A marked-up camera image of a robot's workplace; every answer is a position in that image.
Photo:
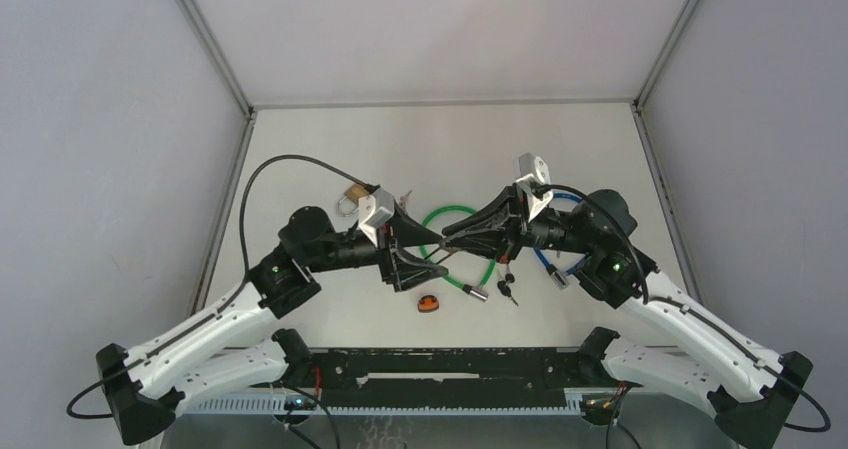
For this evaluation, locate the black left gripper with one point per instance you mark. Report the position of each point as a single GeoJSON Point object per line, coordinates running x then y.
{"type": "Point", "coordinates": [397, 268]}

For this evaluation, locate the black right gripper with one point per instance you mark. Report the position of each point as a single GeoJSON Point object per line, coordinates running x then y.
{"type": "Point", "coordinates": [501, 242]}

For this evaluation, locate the orange padlock black keys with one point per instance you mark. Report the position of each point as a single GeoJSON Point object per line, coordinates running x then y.
{"type": "Point", "coordinates": [505, 281]}

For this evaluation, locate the green cable lock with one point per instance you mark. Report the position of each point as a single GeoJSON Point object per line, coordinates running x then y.
{"type": "Point", "coordinates": [476, 291]}

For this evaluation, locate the large brass padlock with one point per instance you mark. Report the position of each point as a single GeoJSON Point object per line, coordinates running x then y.
{"type": "Point", "coordinates": [348, 204]}

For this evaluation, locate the blue cable lock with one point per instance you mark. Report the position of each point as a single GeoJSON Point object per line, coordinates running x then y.
{"type": "Point", "coordinates": [560, 276]}

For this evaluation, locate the small brass padlock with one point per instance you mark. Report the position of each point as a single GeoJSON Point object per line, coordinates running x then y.
{"type": "Point", "coordinates": [446, 248]}

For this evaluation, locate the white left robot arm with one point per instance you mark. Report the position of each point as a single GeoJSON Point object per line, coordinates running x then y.
{"type": "Point", "coordinates": [149, 385]}

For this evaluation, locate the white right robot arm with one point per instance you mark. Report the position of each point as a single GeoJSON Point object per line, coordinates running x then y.
{"type": "Point", "coordinates": [748, 389]}

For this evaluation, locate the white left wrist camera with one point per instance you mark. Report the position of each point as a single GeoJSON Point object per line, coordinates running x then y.
{"type": "Point", "coordinates": [374, 211]}

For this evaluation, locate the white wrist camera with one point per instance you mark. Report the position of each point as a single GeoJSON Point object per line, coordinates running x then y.
{"type": "Point", "coordinates": [374, 211]}
{"type": "Point", "coordinates": [533, 179]}

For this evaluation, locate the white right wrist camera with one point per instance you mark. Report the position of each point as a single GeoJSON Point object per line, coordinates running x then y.
{"type": "Point", "coordinates": [533, 179]}

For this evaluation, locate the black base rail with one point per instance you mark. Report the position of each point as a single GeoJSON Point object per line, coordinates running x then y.
{"type": "Point", "coordinates": [452, 379]}

